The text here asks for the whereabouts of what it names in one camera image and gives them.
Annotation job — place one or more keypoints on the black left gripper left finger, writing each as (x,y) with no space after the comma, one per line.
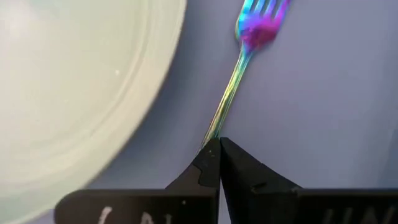
(205,174)

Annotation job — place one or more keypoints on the pale green round plate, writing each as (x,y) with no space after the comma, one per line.
(77,93)

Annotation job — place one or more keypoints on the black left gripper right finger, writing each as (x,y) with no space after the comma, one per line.
(245,186)

